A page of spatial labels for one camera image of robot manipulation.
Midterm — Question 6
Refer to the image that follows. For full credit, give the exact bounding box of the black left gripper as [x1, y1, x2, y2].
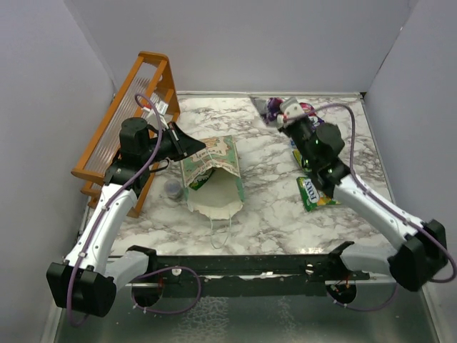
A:
[142, 121, 206, 165]

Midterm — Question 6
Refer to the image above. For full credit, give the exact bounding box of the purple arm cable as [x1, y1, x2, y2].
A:
[303, 102, 457, 312]
[66, 93, 202, 327]

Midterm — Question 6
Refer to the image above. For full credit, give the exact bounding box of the small clear plastic cup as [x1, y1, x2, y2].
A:
[164, 179, 184, 200]

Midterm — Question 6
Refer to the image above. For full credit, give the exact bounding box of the yellow green snack bag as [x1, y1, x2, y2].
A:
[292, 149, 306, 170]

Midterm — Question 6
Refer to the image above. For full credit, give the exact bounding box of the purple Fox's candy bag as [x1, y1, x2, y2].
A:
[300, 102, 325, 129]

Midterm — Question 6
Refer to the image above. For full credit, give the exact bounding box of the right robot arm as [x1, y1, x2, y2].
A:
[279, 116, 456, 292]

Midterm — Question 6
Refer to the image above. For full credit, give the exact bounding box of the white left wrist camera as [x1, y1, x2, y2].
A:
[143, 101, 169, 121]

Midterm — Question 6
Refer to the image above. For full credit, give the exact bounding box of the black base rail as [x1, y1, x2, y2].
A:
[129, 245, 369, 299]

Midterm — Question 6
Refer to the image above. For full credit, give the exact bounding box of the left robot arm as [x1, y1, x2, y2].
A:
[46, 117, 206, 327]

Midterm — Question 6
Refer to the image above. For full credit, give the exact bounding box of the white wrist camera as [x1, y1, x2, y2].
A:
[276, 97, 307, 128]
[143, 101, 169, 121]

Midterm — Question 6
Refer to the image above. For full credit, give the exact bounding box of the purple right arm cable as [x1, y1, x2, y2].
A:
[303, 102, 457, 312]

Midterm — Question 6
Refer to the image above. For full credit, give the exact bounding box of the red snack packet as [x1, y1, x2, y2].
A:
[250, 96, 283, 125]

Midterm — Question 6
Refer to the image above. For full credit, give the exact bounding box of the orange wooden rack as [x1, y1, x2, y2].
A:
[71, 51, 180, 209]

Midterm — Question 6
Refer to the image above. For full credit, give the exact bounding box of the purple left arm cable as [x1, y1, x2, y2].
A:
[66, 93, 202, 327]

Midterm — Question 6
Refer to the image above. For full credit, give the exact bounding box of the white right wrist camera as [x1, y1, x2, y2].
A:
[276, 97, 307, 128]

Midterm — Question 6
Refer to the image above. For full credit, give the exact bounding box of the green illustrated paper bag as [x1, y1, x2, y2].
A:
[180, 134, 246, 250]

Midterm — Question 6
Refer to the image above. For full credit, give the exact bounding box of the green Fox's candy bag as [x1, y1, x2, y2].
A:
[296, 177, 340, 212]

